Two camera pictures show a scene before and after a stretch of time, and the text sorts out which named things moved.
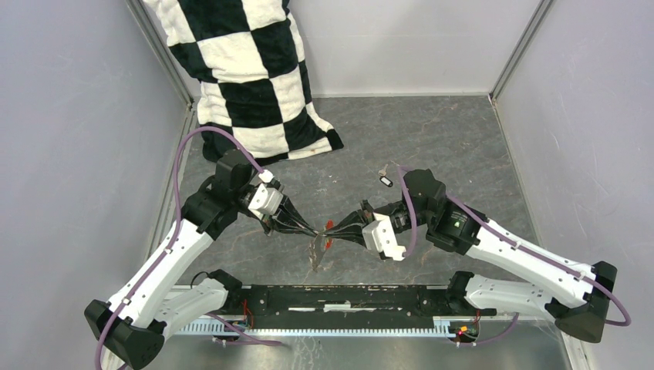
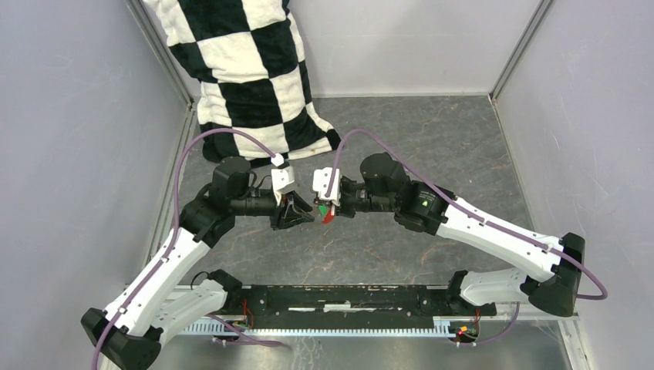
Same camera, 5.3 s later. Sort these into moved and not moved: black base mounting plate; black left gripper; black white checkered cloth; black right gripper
Moved: black right gripper; black left gripper
Not moved: black white checkered cloth; black base mounting plate
